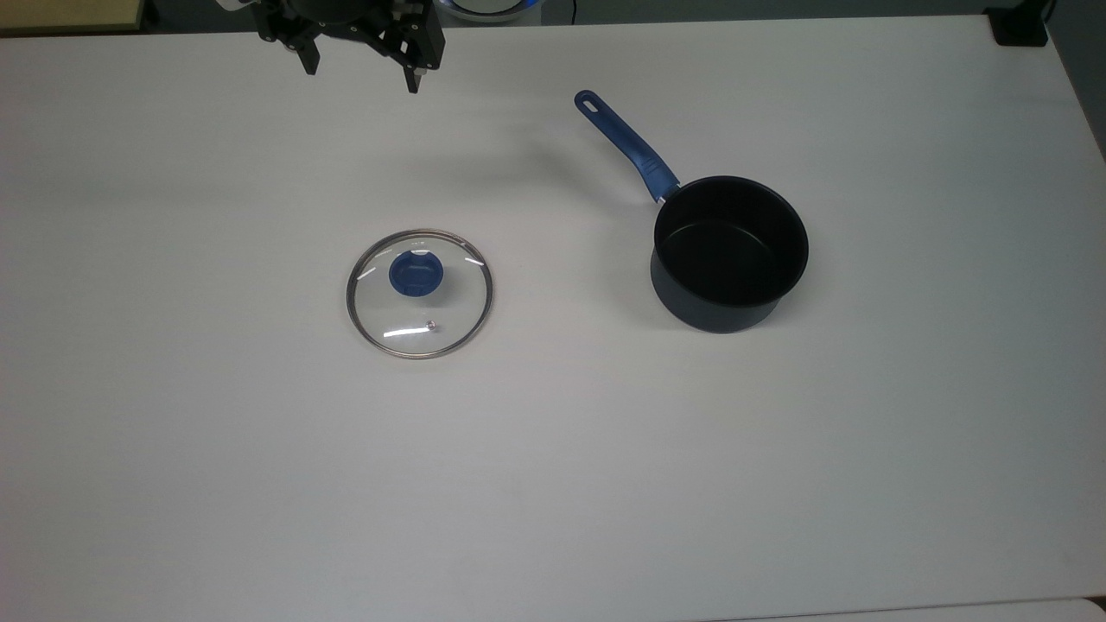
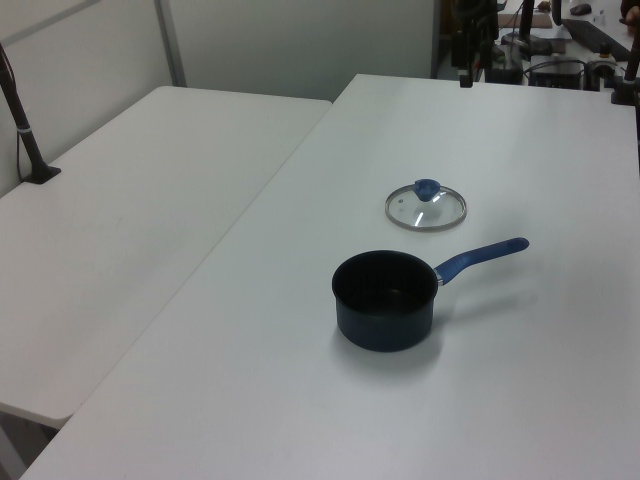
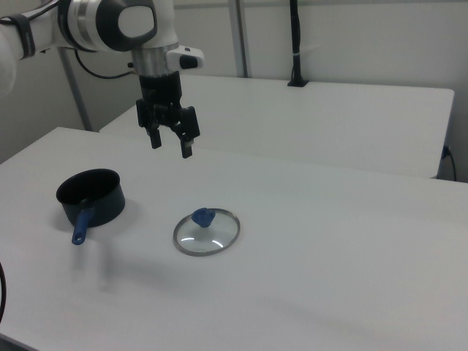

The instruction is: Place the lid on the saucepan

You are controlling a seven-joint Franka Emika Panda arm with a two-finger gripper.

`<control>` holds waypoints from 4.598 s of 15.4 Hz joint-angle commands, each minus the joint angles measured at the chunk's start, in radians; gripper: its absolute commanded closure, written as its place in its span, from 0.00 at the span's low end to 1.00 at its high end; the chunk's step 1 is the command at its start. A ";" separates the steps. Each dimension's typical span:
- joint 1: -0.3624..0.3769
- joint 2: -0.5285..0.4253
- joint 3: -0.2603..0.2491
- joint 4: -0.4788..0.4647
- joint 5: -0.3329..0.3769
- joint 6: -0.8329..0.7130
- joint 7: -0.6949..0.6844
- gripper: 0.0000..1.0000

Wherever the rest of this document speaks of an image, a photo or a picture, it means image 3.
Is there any black cable with blue plug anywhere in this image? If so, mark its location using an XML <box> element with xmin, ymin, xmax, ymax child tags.
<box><xmin>441</xmin><ymin>144</ymin><xmax>458</xmax><ymax>182</ymax></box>

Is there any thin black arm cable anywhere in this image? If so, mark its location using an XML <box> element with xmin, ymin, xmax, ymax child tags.
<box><xmin>74</xmin><ymin>48</ymin><xmax>139</xmax><ymax>80</ymax></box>

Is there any glass lid with blue knob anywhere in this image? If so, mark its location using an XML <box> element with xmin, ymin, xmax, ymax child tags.
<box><xmin>172</xmin><ymin>206</ymin><xmax>242</xmax><ymax>257</ymax></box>

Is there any white side table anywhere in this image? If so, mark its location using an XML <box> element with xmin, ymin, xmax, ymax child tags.
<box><xmin>99</xmin><ymin>74</ymin><xmax>456</xmax><ymax>180</ymax></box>

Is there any black camera pole with base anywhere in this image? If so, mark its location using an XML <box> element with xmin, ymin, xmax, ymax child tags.
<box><xmin>287</xmin><ymin>0</ymin><xmax>311</xmax><ymax>88</ymax></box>

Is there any black cable with metal connector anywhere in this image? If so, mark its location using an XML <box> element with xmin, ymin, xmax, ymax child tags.
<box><xmin>0</xmin><ymin>260</ymin><xmax>8</xmax><ymax>323</ymax></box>

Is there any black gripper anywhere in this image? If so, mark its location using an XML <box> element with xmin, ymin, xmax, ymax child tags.
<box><xmin>135</xmin><ymin>71</ymin><xmax>202</xmax><ymax>159</ymax></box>

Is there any dark saucepan with blue handle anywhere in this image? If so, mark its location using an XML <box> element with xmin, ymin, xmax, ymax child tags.
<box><xmin>56</xmin><ymin>168</ymin><xmax>127</xmax><ymax>246</ymax></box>

